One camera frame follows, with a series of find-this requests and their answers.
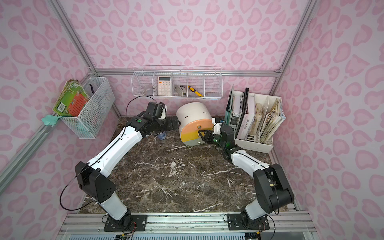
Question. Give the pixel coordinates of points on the green bottom drawer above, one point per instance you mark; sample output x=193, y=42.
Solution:
x=195, y=142

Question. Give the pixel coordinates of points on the white file organizer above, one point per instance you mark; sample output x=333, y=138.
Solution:
x=254, y=118

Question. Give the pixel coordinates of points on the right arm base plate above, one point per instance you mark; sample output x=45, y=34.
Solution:
x=241, y=221

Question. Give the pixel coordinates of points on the pink white calculator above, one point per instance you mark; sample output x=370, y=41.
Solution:
x=164, y=86

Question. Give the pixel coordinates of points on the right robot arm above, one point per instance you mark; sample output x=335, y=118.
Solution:
x=272, y=187

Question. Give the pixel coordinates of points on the white wire wall shelf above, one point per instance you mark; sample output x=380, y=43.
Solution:
x=208, y=82

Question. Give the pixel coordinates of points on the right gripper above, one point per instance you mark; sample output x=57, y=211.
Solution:
x=206, y=136

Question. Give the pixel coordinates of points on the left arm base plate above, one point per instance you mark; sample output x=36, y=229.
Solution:
x=128, y=223

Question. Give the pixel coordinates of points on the orange top drawer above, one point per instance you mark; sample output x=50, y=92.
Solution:
x=203, y=124

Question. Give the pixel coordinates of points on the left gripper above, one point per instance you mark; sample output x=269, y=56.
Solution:
x=169, y=123

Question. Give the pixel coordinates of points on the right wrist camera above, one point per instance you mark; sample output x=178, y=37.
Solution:
x=217, y=125

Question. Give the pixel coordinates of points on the clear tape roll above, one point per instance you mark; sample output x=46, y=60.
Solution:
x=148, y=92

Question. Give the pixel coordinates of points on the white drawer cabinet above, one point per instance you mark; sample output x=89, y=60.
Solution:
x=193, y=117

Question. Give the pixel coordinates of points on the green red booklet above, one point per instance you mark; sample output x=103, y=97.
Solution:
x=72, y=100

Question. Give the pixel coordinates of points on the yellow drawer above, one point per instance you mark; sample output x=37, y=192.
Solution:
x=187, y=136

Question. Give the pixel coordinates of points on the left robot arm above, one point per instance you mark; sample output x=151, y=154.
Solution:
x=93, y=176

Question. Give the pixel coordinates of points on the white mesh wall basket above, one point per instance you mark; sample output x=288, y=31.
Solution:
x=88, y=124

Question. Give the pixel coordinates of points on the mint green wall hook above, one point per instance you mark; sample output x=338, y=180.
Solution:
x=50, y=120

